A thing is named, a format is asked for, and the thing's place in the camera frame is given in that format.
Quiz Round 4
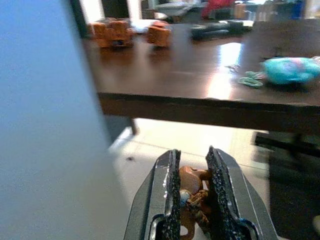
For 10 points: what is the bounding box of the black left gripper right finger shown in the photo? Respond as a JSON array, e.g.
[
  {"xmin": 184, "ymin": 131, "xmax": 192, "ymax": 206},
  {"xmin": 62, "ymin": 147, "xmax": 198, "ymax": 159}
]
[{"xmin": 205, "ymin": 145, "xmax": 279, "ymax": 240}]

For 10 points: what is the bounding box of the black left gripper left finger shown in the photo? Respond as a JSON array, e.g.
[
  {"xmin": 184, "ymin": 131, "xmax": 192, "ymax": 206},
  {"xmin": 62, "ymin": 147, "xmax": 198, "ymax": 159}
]
[{"xmin": 123, "ymin": 148, "xmax": 182, "ymax": 240}]

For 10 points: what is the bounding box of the brown toy keychain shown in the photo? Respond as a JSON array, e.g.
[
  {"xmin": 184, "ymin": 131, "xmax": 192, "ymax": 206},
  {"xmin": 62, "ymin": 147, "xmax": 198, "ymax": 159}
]
[{"xmin": 178, "ymin": 165, "xmax": 213, "ymax": 238}]

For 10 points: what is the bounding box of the dark chair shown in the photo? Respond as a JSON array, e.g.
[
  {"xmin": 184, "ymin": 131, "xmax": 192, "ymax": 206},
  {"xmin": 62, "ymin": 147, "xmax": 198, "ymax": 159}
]
[{"xmin": 252, "ymin": 129, "xmax": 320, "ymax": 240}]

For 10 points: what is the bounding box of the dark wooden table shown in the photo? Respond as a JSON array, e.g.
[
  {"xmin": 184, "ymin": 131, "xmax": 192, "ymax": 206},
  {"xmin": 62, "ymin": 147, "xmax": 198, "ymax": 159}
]
[{"xmin": 82, "ymin": 19, "xmax": 320, "ymax": 137}]

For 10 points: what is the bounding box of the turquoise plush toy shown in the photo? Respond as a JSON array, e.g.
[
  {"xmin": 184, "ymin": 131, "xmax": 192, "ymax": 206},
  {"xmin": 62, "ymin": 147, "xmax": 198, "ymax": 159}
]
[{"xmin": 259, "ymin": 56, "xmax": 320, "ymax": 86}]

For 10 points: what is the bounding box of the orange block toy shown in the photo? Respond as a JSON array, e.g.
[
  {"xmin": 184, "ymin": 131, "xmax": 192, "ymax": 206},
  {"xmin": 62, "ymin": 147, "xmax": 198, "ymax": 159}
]
[
  {"xmin": 88, "ymin": 19, "xmax": 135, "ymax": 50},
  {"xmin": 146, "ymin": 21, "xmax": 173, "ymax": 49}
]

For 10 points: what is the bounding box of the black flat object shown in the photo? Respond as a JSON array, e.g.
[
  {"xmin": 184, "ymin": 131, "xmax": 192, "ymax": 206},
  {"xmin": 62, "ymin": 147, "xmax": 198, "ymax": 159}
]
[{"xmin": 190, "ymin": 20, "xmax": 253, "ymax": 41}]

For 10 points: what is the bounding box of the red cloth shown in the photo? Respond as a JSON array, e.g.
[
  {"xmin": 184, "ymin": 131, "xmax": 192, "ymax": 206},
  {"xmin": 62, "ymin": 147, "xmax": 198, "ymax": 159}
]
[{"xmin": 201, "ymin": 0, "xmax": 236, "ymax": 19}]

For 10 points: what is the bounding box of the green coiled cord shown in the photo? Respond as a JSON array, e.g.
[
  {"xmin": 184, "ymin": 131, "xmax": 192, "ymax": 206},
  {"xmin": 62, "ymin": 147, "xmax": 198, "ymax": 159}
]
[{"xmin": 238, "ymin": 71, "xmax": 266, "ymax": 88}]

